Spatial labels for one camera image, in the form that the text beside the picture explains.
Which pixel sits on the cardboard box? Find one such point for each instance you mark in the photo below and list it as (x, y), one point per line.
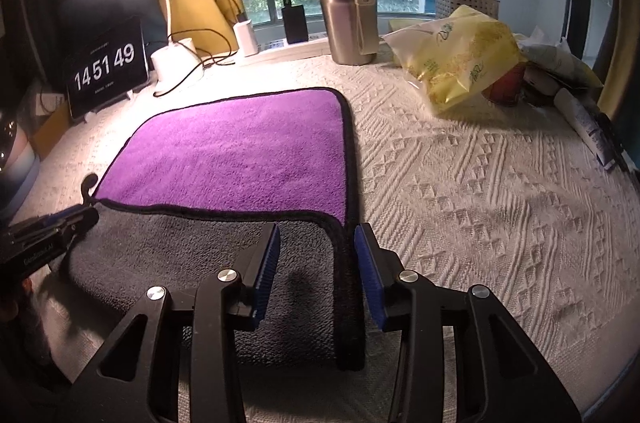
(49, 134)

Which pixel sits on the white charger adapter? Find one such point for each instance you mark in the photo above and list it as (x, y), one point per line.
(246, 39)

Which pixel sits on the stainless steel tumbler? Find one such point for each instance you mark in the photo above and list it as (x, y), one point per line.
(352, 28)

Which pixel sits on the white tube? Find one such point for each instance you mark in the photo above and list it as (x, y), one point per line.
(585, 126)

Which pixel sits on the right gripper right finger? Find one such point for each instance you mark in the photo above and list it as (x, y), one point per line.
(500, 374)

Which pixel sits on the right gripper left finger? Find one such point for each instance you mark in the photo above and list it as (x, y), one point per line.
(133, 377)

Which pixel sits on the purple and grey towel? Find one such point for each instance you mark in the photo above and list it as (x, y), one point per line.
(191, 188)

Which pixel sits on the yellow plastic bag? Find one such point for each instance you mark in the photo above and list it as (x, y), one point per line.
(453, 59)

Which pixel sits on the pink white round container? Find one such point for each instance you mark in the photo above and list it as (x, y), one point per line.
(19, 167)

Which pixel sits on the white textured table cloth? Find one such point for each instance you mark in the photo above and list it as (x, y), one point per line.
(511, 198)

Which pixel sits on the tablet showing clock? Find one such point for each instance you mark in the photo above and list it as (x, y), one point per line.
(106, 69)

